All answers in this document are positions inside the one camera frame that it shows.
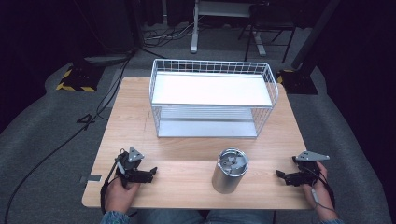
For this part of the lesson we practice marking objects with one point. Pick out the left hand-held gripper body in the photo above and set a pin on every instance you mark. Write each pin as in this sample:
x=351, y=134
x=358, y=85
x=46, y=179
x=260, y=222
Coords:
x=134, y=174

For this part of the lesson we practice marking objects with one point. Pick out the person's left hand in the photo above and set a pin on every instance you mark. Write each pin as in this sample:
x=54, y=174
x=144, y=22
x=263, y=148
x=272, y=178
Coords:
x=120, y=194

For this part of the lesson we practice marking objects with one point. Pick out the person's right hand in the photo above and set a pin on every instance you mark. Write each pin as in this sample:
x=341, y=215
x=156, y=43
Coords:
x=323, y=196

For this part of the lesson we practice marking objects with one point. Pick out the silver metal cup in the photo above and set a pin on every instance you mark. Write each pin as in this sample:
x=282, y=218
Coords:
x=229, y=171

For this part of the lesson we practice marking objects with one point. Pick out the white desk frame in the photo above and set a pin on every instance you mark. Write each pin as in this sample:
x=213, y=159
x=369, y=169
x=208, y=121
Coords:
x=195, y=31

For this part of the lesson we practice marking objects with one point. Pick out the black chair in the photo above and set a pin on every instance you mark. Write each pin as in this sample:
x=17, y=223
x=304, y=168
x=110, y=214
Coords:
x=271, y=18

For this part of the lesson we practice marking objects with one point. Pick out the grey tape strip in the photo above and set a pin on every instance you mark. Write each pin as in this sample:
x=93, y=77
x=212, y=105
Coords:
x=94, y=178

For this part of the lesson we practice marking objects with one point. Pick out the black stand with hazard-striped base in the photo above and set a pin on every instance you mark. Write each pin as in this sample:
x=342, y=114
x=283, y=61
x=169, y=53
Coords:
x=300, y=74
x=79, y=76

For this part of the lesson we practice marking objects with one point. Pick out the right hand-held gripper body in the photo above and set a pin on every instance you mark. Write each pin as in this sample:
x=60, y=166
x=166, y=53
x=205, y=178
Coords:
x=306, y=174

